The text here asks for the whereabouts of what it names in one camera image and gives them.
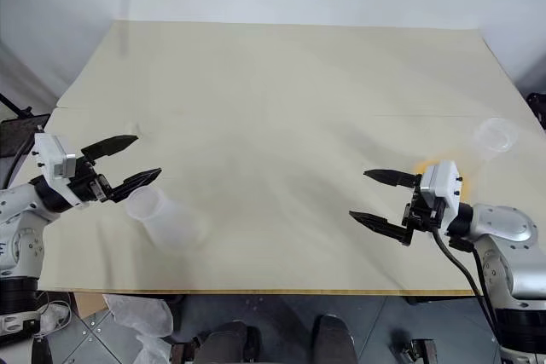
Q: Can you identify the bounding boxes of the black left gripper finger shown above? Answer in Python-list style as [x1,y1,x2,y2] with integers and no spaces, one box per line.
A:
[110,167,163,205]
[80,134,140,160]

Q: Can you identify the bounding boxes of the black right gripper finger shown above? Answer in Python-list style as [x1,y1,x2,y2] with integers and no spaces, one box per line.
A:
[348,210,414,249]
[363,168,418,188]

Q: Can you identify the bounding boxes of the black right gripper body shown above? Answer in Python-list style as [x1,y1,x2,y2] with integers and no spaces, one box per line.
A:
[401,172,443,235]

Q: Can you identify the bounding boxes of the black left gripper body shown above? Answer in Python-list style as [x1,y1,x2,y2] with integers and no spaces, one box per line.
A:
[67,153,114,206]

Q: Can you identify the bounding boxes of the clear wide plastic cup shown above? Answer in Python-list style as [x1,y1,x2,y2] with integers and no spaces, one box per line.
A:
[414,158,477,199]

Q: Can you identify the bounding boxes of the flask with orange liquid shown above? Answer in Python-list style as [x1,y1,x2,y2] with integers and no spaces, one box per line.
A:
[125,186,210,254]

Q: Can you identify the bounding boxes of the black mesh panel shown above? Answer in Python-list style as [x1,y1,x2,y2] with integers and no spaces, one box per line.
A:
[0,113,53,155]

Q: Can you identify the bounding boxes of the black stand rod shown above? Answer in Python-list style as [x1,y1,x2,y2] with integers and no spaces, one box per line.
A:
[0,91,34,120]

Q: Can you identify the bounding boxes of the brown cardboard box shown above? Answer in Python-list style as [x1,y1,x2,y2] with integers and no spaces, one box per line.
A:
[74,292,107,321]

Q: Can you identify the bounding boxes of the dark rounded shape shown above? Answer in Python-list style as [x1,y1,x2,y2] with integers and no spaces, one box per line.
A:
[198,320,262,364]
[312,314,358,364]

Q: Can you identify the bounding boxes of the white plastic bag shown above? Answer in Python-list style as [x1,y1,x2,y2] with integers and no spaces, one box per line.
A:
[103,293,174,364]

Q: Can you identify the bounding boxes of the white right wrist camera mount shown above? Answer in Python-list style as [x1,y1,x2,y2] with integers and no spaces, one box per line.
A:
[419,159,465,234]

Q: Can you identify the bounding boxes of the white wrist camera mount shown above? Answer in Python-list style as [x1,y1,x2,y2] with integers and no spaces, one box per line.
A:
[419,159,465,234]
[32,133,91,211]

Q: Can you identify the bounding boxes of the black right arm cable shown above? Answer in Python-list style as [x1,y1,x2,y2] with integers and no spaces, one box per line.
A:
[430,222,502,344]

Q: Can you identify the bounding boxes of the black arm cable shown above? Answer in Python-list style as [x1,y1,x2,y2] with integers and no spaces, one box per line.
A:
[430,222,502,344]
[5,141,36,188]

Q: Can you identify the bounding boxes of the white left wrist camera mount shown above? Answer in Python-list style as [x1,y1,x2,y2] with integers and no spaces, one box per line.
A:
[32,133,91,211]

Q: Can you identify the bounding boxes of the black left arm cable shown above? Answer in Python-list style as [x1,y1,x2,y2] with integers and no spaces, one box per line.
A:
[5,141,36,188]

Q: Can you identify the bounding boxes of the brown metal bracket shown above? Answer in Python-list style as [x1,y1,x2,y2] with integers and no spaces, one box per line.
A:
[403,337,439,364]
[170,336,204,364]

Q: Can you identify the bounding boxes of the white cable bundle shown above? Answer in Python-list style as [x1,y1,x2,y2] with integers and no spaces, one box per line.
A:
[35,291,72,338]

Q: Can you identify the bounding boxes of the black equipment frame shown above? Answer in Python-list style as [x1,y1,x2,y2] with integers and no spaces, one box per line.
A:
[526,90,546,130]

